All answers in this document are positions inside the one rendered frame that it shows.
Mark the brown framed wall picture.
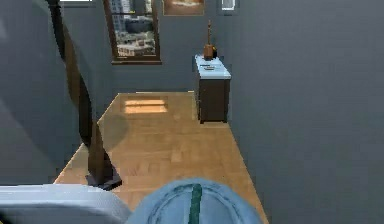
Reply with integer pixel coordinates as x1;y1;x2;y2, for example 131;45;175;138
162;0;206;17

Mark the twisted dark brown floor lamp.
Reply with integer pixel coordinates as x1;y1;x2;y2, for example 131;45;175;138
45;0;123;191

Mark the dark cabinet with pale top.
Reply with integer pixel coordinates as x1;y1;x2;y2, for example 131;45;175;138
194;54;232;125

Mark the brown framed window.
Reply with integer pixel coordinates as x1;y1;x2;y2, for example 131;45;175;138
102;0;163;65

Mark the small white framed picture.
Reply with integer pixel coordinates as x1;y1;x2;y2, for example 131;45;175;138
220;0;238;12

